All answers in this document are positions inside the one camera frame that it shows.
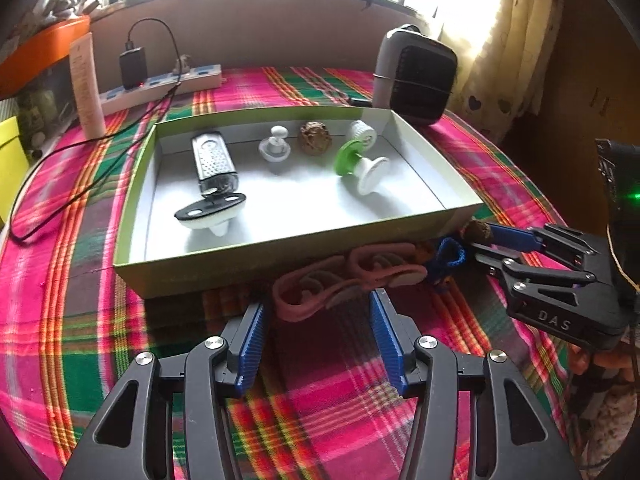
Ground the brown walnut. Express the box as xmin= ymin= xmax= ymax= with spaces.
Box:
xmin=297 ymin=122 xmax=332 ymax=156
xmin=461 ymin=219 xmax=494 ymax=245

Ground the black disc with white pads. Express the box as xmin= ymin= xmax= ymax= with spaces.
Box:
xmin=175 ymin=193 xmax=246 ymax=237

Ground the metal grater box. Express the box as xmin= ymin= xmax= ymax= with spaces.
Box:
xmin=191 ymin=131 xmax=239 ymax=197

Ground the green white spool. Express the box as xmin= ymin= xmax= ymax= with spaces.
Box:
xmin=334 ymin=140 xmax=390 ymax=196

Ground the white round jar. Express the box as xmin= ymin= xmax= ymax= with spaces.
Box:
xmin=347 ymin=120 xmax=378 ymax=151

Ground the small white knob gadget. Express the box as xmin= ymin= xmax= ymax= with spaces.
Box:
xmin=258 ymin=125 xmax=291 ymax=162

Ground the green white shallow box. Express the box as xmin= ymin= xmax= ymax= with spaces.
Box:
xmin=113 ymin=106 xmax=480 ymax=299

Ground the cream heart curtain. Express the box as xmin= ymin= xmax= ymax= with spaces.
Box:
xmin=440 ymin=0 xmax=564 ymax=143

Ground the grey portable fan heater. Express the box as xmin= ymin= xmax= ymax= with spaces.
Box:
xmin=372 ymin=24 xmax=458 ymax=125

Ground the white power strip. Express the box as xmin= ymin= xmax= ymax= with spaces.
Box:
xmin=100 ymin=64 xmax=224 ymax=115

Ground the yellow box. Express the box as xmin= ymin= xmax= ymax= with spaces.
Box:
xmin=0 ymin=116 xmax=29 ymax=226

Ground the pink cosmetic tube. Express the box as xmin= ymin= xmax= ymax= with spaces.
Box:
xmin=70 ymin=32 xmax=106 ymax=140

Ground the orange box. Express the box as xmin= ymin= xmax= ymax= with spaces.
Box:
xmin=0 ymin=15 xmax=91 ymax=99

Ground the black camera box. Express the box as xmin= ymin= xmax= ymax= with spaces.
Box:
xmin=596 ymin=139 xmax=639 ymax=304

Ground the black charger with cable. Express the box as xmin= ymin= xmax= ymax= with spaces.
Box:
xmin=6 ymin=18 xmax=182 ymax=245

